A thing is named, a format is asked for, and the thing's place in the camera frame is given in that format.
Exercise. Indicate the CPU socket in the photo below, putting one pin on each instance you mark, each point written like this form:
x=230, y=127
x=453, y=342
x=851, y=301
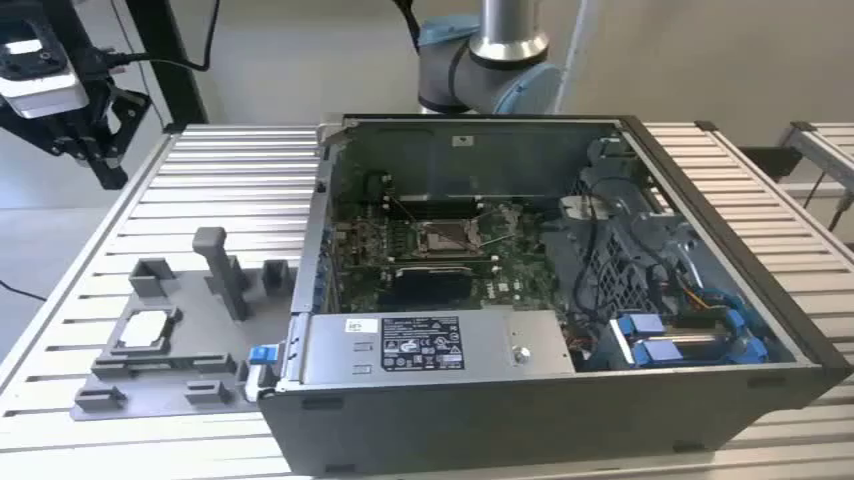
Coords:
x=441, y=239

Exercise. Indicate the aluminium frame side table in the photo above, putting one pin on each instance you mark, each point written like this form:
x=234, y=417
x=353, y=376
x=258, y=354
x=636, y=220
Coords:
x=820, y=150

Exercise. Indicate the black open PC case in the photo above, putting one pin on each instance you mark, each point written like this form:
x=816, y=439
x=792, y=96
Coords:
x=533, y=430

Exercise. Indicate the white sticker with black mark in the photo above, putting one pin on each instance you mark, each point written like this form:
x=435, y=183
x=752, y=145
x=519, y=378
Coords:
x=463, y=140

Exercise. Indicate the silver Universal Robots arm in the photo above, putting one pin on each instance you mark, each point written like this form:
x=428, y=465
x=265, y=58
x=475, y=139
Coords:
x=467, y=75

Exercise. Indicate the black box under table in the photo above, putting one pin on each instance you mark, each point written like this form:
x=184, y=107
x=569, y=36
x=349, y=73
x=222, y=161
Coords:
x=769, y=164

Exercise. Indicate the black graphics card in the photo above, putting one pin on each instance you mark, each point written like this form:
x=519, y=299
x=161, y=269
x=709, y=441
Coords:
x=427, y=287

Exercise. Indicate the green motherboard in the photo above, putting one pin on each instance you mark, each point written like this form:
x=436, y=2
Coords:
x=513, y=280

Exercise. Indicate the black stand post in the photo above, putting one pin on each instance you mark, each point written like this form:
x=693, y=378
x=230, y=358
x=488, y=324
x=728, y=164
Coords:
x=169, y=60

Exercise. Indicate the thin metal locking lever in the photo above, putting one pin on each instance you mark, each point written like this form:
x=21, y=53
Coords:
x=404, y=208
x=504, y=230

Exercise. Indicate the white barcode sticker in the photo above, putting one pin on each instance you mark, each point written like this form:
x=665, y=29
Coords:
x=360, y=326

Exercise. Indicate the blue disk carrier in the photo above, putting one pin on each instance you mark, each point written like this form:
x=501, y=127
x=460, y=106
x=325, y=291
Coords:
x=656, y=353
x=641, y=323
x=747, y=335

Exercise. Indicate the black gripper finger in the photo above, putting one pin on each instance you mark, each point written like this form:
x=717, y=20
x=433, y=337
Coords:
x=40, y=140
x=129, y=112

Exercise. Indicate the black power supply label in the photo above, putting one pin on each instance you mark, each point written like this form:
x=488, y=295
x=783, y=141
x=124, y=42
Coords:
x=420, y=344

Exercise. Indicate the grey parts rack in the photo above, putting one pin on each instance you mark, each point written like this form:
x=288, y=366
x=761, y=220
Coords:
x=200, y=360

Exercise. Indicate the silver power supply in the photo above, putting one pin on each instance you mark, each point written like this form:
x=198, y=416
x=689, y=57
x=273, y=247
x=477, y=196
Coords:
x=487, y=345

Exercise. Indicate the black RAM slot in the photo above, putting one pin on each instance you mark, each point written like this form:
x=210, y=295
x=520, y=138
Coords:
x=443, y=258
x=433, y=202

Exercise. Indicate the silver CPU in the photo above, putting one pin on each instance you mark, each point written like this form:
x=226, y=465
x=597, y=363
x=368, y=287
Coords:
x=142, y=329

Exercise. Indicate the grey disk bay cage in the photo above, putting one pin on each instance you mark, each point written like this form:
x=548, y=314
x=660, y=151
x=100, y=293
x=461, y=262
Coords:
x=620, y=270

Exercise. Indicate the blue power supply latch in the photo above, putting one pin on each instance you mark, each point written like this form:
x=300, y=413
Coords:
x=261, y=355

